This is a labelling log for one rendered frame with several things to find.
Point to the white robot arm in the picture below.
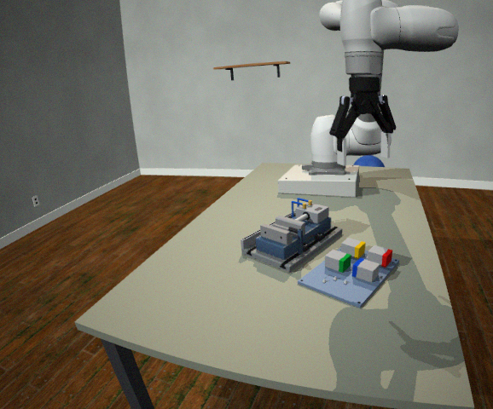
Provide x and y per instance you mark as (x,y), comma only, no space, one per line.
(367,27)

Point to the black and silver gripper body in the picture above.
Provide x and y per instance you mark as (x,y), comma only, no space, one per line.
(364,89)

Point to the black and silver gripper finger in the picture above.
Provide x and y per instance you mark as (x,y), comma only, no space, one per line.
(343,123)
(383,117)

